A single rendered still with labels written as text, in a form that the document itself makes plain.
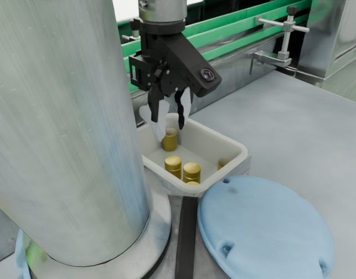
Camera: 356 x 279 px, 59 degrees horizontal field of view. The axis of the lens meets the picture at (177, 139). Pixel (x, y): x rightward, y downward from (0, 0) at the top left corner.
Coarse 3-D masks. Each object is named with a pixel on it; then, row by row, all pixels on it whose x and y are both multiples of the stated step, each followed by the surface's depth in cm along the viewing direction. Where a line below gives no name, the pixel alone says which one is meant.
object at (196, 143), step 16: (144, 128) 68; (176, 128) 74; (192, 128) 71; (208, 128) 68; (144, 144) 70; (160, 144) 74; (192, 144) 72; (208, 144) 69; (224, 144) 65; (240, 144) 63; (144, 160) 59; (160, 160) 71; (192, 160) 71; (208, 160) 70; (240, 160) 59; (208, 176) 66; (192, 192) 53
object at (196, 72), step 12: (168, 36) 49; (180, 36) 50; (156, 48) 50; (168, 48) 48; (180, 48) 49; (192, 48) 50; (168, 60) 49; (180, 60) 48; (192, 60) 49; (204, 60) 50; (180, 72) 48; (192, 72) 47; (204, 72) 48; (216, 72) 49; (192, 84) 48; (204, 84) 47; (216, 84) 48
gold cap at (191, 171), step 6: (192, 162) 63; (186, 168) 61; (192, 168) 61; (198, 168) 61; (186, 174) 61; (192, 174) 60; (198, 174) 61; (186, 180) 62; (192, 180) 61; (198, 180) 62
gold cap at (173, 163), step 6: (168, 156) 65; (174, 156) 65; (168, 162) 63; (174, 162) 63; (180, 162) 63; (168, 168) 63; (174, 168) 63; (180, 168) 64; (174, 174) 64; (180, 174) 65
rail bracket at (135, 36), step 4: (132, 20) 76; (132, 24) 77; (132, 28) 78; (136, 28) 77; (132, 32) 78; (136, 32) 78; (124, 36) 82; (132, 36) 79; (136, 36) 79; (128, 40) 81; (132, 40) 79
